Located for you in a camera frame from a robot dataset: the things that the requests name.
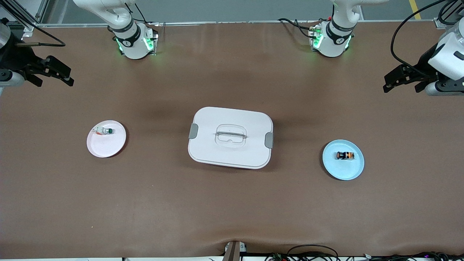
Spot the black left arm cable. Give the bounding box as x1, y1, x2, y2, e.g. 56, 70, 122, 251
391, 0, 464, 75

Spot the white lidded lunch box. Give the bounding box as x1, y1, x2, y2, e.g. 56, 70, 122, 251
188, 107, 274, 170

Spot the silver table edge rail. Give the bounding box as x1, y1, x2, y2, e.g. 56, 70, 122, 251
36, 20, 435, 27

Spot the pink round plate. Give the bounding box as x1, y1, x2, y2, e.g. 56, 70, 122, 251
87, 120, 127, 158

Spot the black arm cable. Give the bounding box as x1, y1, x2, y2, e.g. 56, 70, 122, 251
391, 0, 464, 75
0, 16, 66, 47

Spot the black cable loop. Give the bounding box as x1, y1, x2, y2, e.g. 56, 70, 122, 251
286, 244, 339, 261

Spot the light blue round plate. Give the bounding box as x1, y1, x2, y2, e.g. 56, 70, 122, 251
322, 140, 365, 181

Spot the aluminium frame post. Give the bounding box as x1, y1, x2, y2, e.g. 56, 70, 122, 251
434, 0, 464, 29
0, 0, 50, 37

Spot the brown table edge bracket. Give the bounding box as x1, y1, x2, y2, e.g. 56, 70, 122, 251
222, 241, 248, 261

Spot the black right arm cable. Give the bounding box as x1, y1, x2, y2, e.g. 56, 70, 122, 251
0, 16, 66, 47

